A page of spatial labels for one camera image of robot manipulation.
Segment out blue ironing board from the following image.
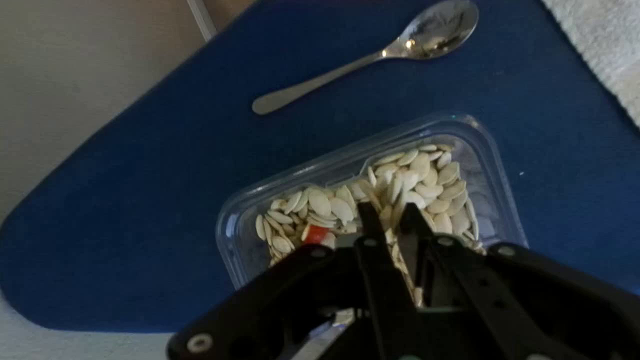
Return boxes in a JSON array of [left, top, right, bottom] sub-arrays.
[[0, 0, 640, 335]]

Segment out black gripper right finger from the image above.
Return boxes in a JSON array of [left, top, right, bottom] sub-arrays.
[[398, 203, 640, 360]]

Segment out pale pumpkin seeds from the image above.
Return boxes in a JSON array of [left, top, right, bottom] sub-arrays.
[[255, 143, 486, 309]]

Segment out silver metal spoon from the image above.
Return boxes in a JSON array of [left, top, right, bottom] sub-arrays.
[[250, 0, 480, 116]]

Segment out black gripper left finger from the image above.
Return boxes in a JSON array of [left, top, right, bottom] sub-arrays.
[[166, 200, 428, 360]]

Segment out clear plastic lunchbox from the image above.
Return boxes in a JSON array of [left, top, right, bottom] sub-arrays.
[[215, 112, 531, 297]]

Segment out white folded towel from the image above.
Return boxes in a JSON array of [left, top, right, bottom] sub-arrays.
[[541, 0, 640, 128]]

